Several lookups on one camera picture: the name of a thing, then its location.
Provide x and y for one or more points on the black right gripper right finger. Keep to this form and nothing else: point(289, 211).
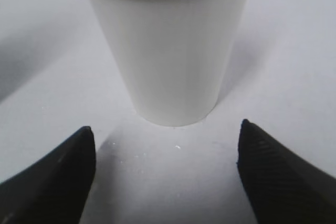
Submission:
point(280, 185)

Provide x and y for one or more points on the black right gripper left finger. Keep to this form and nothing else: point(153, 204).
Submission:
point(55, 188)

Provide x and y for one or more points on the white paper cup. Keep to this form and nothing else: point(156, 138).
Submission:
point(171, 54)

